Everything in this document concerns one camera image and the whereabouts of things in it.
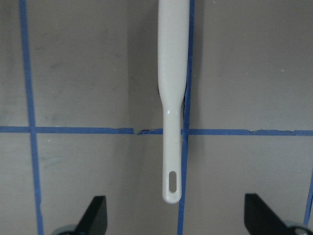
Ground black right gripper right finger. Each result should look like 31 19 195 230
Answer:
244 193 288 235

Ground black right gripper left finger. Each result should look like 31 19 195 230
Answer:
74 196 108 235

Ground white brush black bristles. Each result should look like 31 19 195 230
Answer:
157 0 190 204

